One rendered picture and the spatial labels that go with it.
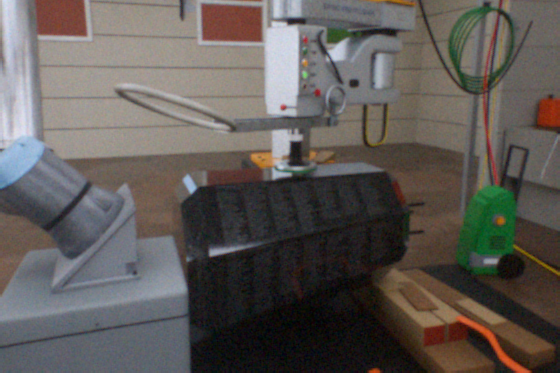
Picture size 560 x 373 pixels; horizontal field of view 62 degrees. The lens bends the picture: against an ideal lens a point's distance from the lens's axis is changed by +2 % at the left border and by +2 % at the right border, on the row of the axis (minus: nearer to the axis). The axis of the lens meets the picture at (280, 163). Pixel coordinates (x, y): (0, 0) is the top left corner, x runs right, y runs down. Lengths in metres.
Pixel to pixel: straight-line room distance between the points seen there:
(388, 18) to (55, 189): 1.97
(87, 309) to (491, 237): 2.79
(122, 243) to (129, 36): 7.18
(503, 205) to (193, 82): 6.02
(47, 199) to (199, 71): 7.22
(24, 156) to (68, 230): 0.19
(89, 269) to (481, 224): 2.72
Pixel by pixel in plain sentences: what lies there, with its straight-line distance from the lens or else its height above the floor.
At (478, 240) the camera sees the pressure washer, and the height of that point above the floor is 0.25.
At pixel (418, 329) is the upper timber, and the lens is 2.38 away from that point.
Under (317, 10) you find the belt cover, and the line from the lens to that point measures 2.24.
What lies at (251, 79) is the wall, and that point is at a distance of 8.45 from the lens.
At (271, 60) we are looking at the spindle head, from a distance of 2.26.
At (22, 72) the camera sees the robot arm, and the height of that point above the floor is 1.34.
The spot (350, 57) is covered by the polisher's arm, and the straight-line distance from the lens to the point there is 2.46.
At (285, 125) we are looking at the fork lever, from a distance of 2.15.
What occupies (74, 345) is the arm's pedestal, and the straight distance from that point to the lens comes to 1.15.
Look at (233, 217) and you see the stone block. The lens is 2.05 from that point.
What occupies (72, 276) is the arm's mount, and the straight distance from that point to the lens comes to 1.18.
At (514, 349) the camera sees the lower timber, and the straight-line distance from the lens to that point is 2.61.
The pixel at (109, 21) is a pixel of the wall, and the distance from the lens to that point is 8.25.
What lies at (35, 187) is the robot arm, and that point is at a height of 1.09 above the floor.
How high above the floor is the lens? 1.33
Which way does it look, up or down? 11 degrees down
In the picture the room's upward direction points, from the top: straight up
